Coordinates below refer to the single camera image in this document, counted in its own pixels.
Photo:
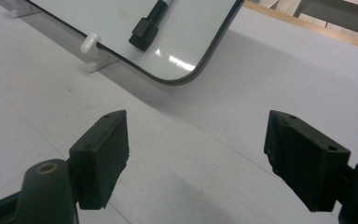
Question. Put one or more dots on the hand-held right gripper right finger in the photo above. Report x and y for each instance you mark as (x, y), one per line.
(307, 161)

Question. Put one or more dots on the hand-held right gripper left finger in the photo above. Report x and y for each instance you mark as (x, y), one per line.
(101, 155)

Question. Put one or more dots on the black and white marker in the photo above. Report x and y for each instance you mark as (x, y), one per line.
(144, 31)

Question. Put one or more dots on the white plastic board clip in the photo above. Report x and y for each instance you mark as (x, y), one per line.
(91, 46)

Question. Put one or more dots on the wooden table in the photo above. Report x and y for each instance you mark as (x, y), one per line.
(307, 26)

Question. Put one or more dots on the white whiteboard with dark rim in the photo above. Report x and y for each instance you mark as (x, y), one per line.
(192, 37)

